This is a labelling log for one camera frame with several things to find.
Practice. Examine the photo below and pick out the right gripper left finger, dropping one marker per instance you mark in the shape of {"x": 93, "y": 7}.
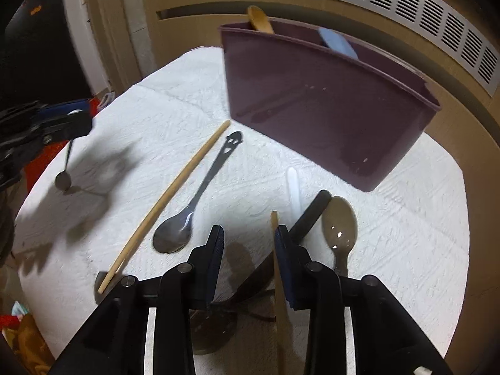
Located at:
{"x": 113, "y": 339}

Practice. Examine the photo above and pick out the black handle utensil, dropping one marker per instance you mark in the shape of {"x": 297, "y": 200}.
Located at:
{"x": 257, "y": 282}

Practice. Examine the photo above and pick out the white plastic spoon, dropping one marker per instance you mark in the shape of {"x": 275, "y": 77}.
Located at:
{"x": 294, "y": 193}

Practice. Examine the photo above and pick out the black shovel shaped spoon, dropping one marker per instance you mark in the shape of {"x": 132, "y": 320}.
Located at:
{"x": 211, "y": 330}

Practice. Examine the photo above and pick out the red box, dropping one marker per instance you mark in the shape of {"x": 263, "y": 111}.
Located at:
{"x": 34, "y": 169}

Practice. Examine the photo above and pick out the black smiley handle spoon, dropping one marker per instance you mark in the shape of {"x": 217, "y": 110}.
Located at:
{"x": 175, "y": 232}

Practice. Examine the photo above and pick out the light blue plastic spoon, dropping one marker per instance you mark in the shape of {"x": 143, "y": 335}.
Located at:
{"x": 337, "y": 42}

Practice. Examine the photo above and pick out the maroon plastic utensil caddy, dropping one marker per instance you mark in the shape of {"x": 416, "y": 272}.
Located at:
{"x": 356, "y": 116}

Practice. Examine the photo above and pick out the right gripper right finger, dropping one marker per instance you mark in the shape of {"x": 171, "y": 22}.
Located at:
{"x": 386, "y": 338}

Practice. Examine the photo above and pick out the brown glossy spoon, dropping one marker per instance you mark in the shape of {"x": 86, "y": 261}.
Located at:
{"x": 340, "y": 228}

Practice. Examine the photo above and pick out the white textured table cloth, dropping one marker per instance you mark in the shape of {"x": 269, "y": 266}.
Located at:
{"x": 414, "y": 230}

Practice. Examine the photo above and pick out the wooden chopstick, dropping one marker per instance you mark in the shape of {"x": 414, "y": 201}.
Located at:
{"x": 158, "y": 207}
{"x": 282, "y": 323}

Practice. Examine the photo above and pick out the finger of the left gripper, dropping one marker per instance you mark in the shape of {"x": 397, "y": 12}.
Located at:
{"x": 66, "y": 128}
{"x": 64, "y": 109}

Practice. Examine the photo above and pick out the yellow cloth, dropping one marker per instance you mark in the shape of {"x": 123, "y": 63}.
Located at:
{"x": 26, "y": 344}

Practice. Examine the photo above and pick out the small steel spoon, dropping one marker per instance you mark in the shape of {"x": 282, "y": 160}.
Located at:
{"x": 63, "y": 180}

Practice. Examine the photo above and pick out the wooden spoon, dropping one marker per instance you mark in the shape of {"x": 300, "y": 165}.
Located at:
{"x": 259, "y": 20}

